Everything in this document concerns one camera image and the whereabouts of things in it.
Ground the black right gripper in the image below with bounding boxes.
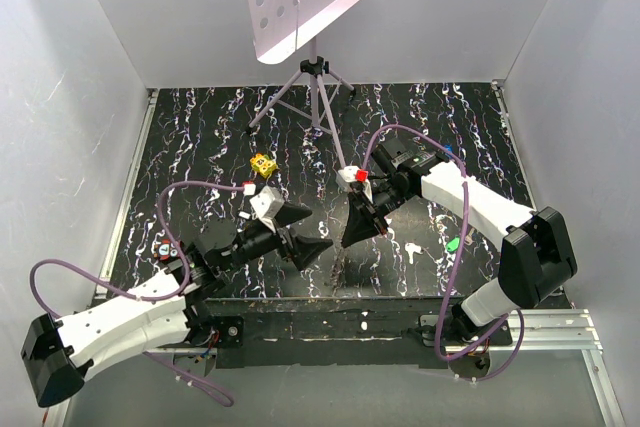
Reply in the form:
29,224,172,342
340,180,414,248

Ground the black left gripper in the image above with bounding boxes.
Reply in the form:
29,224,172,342
220,203,333,273

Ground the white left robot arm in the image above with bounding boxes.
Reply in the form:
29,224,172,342
21,203,333,407

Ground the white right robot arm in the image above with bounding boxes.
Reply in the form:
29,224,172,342
337,139,577,345

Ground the yellow owl number block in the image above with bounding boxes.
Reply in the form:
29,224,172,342
250,153,279,179

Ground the green tag key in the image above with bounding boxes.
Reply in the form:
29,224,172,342
445,235,474,253

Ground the red owl number block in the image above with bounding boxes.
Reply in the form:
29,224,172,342
154,239,179,263

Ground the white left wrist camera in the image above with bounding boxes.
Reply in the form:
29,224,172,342
249,186,284,220

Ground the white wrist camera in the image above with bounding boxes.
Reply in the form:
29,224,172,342
249,186,284,220
336,165,371,196

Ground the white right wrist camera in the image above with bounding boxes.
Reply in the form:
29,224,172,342
336,165,371,196

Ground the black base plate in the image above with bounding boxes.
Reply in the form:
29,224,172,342
198,297,447,369

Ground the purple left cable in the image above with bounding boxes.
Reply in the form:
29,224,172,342
29,180,256,407

